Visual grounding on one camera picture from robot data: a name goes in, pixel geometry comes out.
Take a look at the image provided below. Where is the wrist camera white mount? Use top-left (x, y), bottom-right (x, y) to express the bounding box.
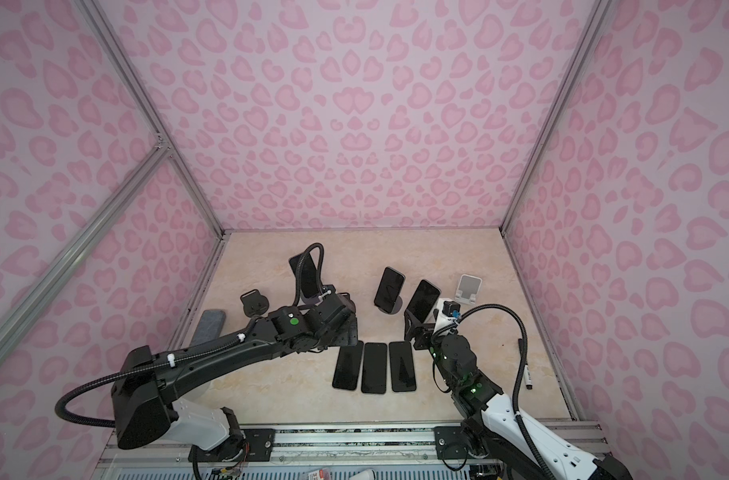
top-left (316, 285), bottom-right (336, 304)
top-left (433, 298), bottom-right (461, 336)

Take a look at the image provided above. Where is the purple phone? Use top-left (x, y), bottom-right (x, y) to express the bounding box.
top-left (332, 341), bottom-right (364, 391)

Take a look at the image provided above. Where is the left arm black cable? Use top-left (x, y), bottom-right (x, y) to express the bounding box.
top-left (54, 242), bottom-right (326, 429)

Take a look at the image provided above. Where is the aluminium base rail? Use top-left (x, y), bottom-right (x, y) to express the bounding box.
top-left (90, 419), bottom-right (611, 479)

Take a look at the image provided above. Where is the left diagonal aluminium beam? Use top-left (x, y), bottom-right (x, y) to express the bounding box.
top-left (0, 141), bottom-right (168, 368)

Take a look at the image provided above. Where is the back left round stand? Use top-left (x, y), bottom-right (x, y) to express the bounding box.
top-left (300, 289), bottom-right (322, 305)

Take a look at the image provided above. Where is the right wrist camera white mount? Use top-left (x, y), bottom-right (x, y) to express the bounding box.
top-left (433, 298), bottom-right (461, 336)

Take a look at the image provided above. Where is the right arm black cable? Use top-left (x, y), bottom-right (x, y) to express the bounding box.
top-left (431, 302), bottom-right (557, 480)

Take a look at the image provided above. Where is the round stand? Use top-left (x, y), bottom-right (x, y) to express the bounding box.
top-left (379, 296), bottom-right (403, 315)
top-left (300, 289), bottom-right (322, 305)
top-left (240, 289), bottom-right (270, 319)

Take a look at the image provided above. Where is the left corner aluminium post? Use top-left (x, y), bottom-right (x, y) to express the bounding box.
top-left (74, 0), bottom-right (226, 239)

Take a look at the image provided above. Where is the black phone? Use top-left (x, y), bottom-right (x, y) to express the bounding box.
top-left (360, 342), bottom-right (388, 394)

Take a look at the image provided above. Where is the white phone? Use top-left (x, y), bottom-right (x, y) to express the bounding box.
top-left (388, 341), bottom-right (417, 393)

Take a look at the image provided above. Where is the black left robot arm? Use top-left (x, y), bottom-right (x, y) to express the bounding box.
top-left (112, 293), bottom-right (358, 451)

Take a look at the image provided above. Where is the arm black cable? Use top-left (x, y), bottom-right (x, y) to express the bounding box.
top-left (54, 242), bottom-right (326, 429)
top-left (431, 302), bottom-right (557, 480)

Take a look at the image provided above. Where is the far right white stand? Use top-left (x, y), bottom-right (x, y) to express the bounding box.
top-left (454, 274), bottom-right (482, 305)

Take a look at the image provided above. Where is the corner aluminium post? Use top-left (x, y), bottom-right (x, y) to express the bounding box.
top-left (499, 0), bottom-right (617, 238)
top-left (74, 0), bottom-right (226, 239)

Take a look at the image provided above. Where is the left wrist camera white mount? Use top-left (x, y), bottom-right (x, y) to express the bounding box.
top-left (316, 285), bottom-right (336, 304)

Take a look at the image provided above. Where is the green phone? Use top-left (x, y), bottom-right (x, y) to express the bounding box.
top-left (373, 267), bottom-right (405, 310)
top-left (405, 279), bottom-right (441, 323)

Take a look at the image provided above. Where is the front left round stand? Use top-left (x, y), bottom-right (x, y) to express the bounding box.
top-left (240, 289), bottom-right (270, 319)

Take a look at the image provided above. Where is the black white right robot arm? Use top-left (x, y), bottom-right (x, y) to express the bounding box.
top-left (404, 299), bottom-right (632, 479)

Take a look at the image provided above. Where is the black white marker pen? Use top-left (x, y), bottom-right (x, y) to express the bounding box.
top-left (518, 338), bottom-right (533, 390)

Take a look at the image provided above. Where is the right corner aluminium post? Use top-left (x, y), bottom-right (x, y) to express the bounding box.
top-left (499, 0), bottom-right (617, 238)

